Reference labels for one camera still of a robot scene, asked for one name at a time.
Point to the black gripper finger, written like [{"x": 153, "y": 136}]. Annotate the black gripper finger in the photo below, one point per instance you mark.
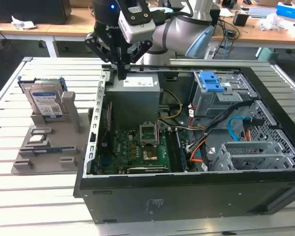
[
  {"x": 141, "y": 52},
  {"x": 98, "y": 48}
]

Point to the hard disk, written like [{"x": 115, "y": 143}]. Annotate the hard disk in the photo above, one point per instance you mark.
[{"x": 45, "y": 100}]

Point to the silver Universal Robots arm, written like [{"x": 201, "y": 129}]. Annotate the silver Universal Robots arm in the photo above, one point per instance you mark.
[{"x": 177, "y": 29}]

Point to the metal disk bay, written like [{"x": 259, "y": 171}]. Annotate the metal disk bay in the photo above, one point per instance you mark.
[{"x": 248, "y": 147}]

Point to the grey power supply unit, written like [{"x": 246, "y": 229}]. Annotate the grey power supply unit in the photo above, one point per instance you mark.
[{"x": 132, "y": 103}]

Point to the white power strip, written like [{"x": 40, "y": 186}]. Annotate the white power strip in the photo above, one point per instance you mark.
[{"x": 210, "y": 52}]

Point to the blue drive latch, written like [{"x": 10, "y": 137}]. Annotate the blue drive latch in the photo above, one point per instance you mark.
[{"x": 210, "y": 82}]

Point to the large black box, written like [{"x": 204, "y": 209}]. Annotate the large black box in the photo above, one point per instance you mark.
[{"x": 27, "y": 11}]

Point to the crumpled white paper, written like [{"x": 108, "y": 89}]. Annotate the crumpled white paper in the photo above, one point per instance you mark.
[{"x": 23, "y": 23}]

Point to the thin locking lever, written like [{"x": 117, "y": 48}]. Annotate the thin locking lever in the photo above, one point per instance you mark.
[{"x": 158, "y": 130}]

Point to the metal drive cage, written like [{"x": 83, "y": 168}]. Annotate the metal drive cage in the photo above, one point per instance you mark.
[{"x": 211, "y": 103}]

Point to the green motherboard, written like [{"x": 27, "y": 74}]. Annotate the green motherboard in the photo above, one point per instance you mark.
[{"x": 123, "y": 147}]

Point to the grey parts rack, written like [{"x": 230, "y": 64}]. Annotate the grey parts rack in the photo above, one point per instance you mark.
[{"x": 56, "y": 137}]

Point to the CPU socket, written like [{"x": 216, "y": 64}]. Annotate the CPU socket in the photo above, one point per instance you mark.
[{"x": 151, "y": 155}]

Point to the black RAM slot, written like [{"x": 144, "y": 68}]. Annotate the black RAM slot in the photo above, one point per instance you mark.
[{"x": 171, "y": 152}]

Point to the small black container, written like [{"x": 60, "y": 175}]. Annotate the small black container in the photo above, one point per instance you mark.
[{"x": 241, "y": 19}]

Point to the installed RAM stick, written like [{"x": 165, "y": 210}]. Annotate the installed RAM stick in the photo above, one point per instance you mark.
[{"x": 181, "y": 152}]

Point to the silver CPU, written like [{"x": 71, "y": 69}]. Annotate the silver CPU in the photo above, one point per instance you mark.
[{"x": 37, "y": 139}]

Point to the black graphics card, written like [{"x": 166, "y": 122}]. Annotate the black graphics card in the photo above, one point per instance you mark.
[{"x": 147, "y": 170}]

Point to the blue cardboard box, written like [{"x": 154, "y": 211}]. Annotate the blue cardboard box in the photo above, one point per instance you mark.
[{"x": 290, "y": 11}]

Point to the black open PC case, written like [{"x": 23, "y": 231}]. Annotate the black open PC case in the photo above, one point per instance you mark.
[{"x": 186, "y": 201}]

